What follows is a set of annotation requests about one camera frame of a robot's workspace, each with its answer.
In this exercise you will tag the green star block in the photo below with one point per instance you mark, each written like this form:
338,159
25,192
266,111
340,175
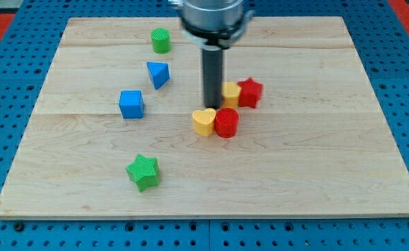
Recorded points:
144,171

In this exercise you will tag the green cylinder block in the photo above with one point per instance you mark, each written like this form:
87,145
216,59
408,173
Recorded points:
160,38

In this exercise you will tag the blue cube block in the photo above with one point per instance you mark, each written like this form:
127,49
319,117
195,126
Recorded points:
131,104

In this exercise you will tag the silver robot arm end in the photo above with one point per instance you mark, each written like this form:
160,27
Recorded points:
213,24

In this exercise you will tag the yellow pentagon block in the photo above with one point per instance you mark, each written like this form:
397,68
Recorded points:
230,95

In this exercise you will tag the blue triangle block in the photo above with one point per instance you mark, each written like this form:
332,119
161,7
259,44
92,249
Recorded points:
159,73

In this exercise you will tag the red cylinder block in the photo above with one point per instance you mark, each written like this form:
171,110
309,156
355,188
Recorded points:
226,122

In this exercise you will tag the yellow heart block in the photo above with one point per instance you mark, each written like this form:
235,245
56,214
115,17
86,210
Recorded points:
204,121

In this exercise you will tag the red star block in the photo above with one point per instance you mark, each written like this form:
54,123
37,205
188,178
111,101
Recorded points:
251,93

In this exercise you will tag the wooden board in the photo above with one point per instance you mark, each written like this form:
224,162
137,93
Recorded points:
316,146

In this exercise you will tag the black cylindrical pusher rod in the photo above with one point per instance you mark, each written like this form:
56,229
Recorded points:
212,77

